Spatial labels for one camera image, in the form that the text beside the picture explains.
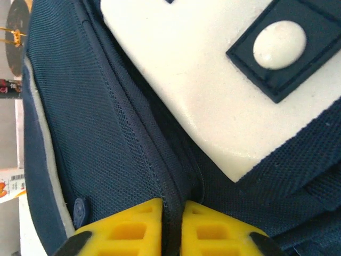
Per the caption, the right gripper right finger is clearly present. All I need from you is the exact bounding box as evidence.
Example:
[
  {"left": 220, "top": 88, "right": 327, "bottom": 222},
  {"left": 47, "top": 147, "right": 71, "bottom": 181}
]
[{"left": 181, "top": 200, "right": 287, "bottom": 256}]

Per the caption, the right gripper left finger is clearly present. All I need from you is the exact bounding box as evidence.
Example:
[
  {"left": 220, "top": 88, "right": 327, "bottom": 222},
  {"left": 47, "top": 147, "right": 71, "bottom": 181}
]
[{"left": 53, "top": 198, "right": 164, "bottom": 256}]

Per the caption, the navy blue backpack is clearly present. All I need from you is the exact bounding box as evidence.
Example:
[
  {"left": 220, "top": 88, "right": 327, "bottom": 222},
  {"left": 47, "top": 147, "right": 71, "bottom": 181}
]
[{"left": 21, "top": 0, "right": 341, "bottom": 256}]

